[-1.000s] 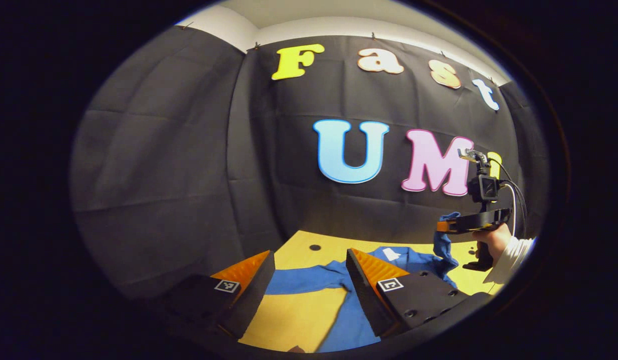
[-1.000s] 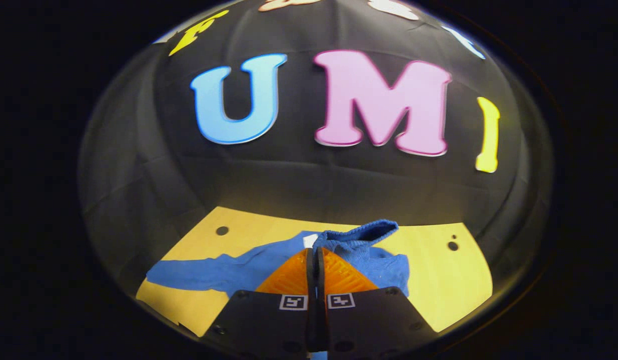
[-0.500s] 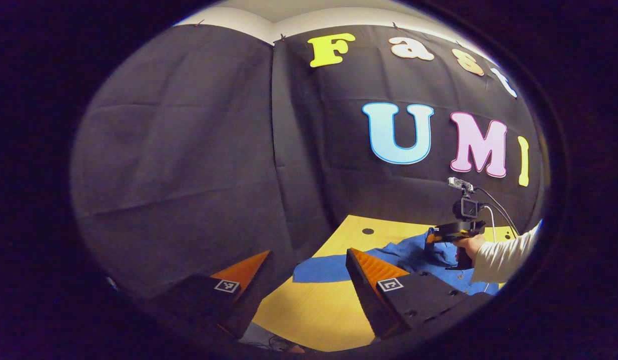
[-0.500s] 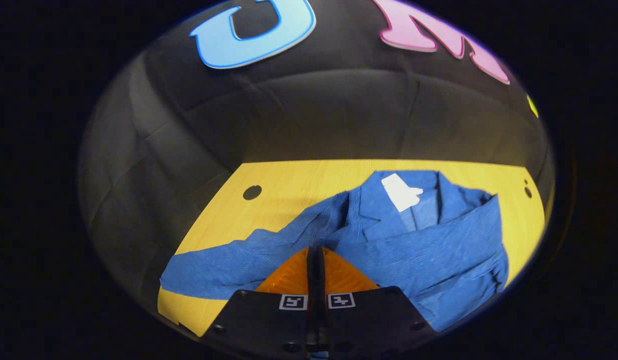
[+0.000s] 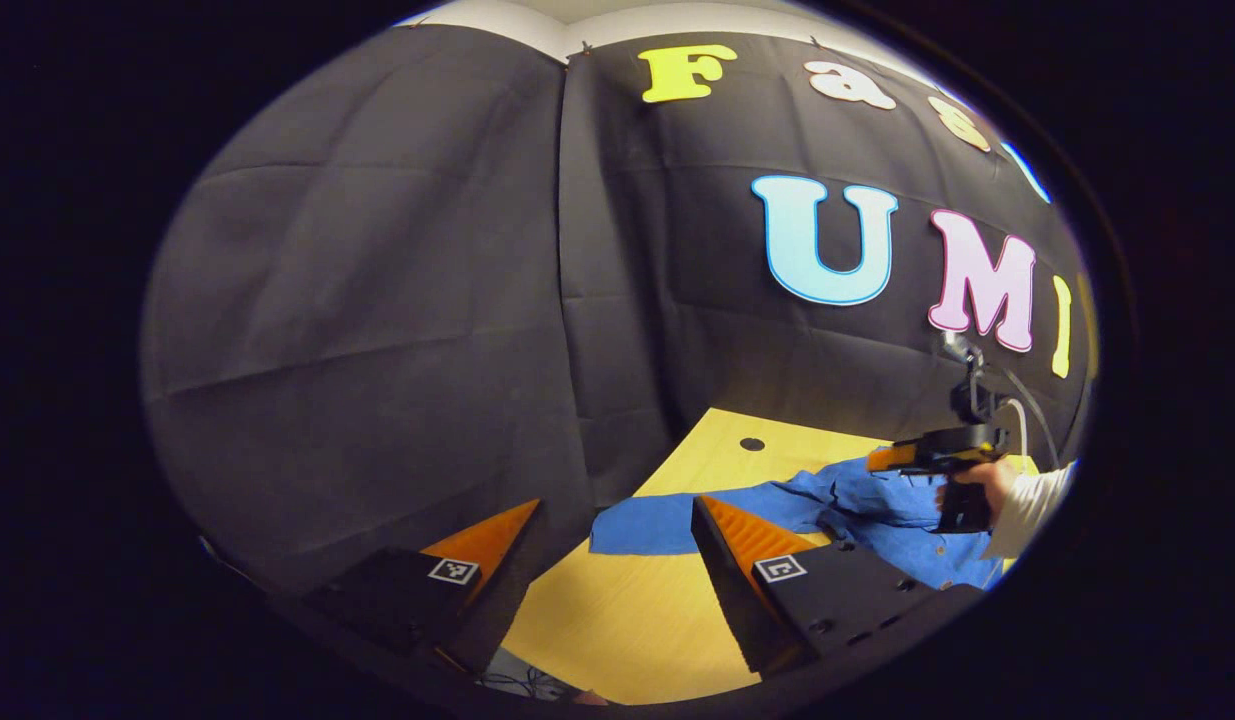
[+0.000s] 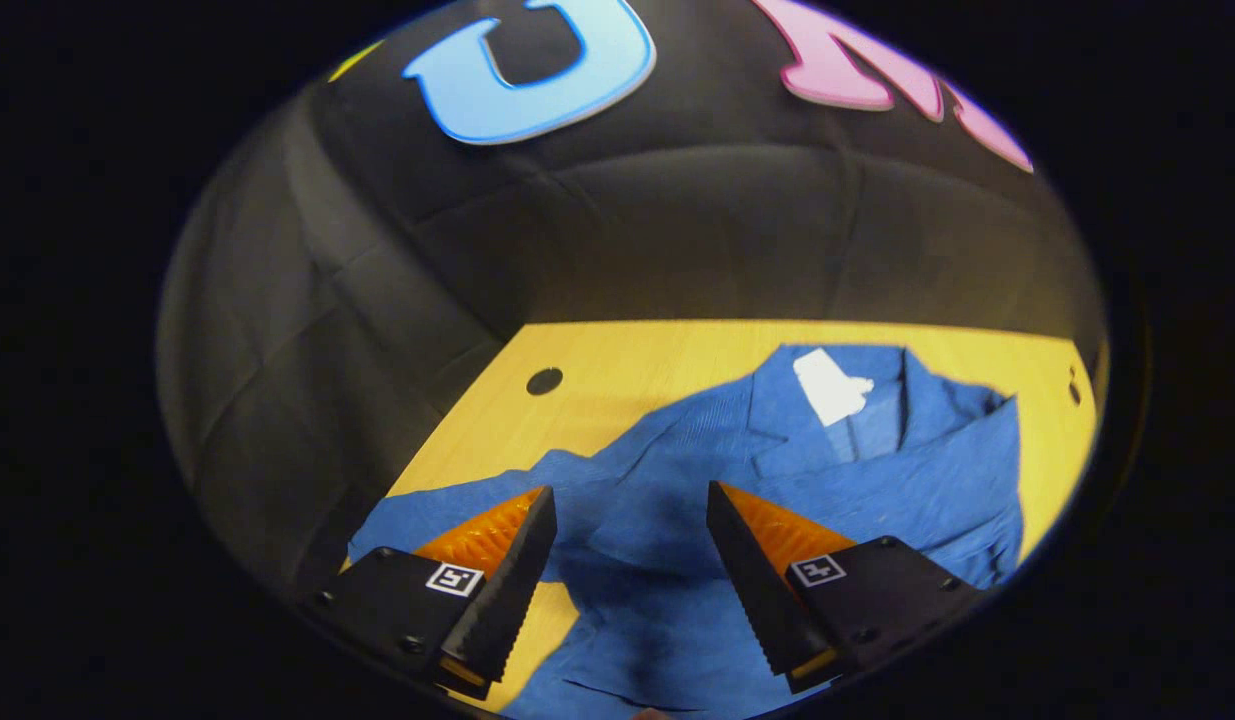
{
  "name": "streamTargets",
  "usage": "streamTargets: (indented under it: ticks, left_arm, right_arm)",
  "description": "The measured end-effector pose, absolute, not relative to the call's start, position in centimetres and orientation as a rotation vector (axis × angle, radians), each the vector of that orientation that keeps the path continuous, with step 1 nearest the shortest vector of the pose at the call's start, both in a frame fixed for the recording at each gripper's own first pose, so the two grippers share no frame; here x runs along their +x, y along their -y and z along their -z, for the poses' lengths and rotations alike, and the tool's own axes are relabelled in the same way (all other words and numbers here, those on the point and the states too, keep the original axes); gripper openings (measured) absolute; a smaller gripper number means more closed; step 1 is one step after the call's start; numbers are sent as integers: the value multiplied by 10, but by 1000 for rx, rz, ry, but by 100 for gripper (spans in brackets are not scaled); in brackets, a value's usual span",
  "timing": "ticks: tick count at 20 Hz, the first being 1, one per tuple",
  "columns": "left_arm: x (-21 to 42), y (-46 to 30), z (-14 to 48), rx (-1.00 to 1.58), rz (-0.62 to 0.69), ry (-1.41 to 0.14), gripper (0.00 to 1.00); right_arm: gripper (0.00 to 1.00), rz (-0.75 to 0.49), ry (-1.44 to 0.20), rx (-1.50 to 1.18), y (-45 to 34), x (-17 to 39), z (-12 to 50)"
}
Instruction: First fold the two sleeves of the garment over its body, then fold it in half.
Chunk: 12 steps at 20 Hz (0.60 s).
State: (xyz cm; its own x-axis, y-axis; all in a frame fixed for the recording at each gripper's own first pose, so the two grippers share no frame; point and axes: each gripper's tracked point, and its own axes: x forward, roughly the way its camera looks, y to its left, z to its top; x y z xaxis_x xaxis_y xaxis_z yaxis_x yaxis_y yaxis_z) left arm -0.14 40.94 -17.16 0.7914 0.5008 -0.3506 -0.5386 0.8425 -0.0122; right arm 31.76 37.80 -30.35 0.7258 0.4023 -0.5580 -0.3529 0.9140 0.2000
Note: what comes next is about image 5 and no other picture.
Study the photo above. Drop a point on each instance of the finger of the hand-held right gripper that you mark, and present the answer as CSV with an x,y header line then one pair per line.
x,y
897,458

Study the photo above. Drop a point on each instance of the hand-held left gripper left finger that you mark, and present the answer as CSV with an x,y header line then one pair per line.
x,y
502,600

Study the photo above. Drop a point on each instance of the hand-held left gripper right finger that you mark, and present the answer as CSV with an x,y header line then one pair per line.
x,y
732,590

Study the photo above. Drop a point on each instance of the blue button shirt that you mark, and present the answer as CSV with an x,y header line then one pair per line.
x,y
877,510

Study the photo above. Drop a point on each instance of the black backdrop cloth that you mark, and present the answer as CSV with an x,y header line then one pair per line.
x,y
377,300

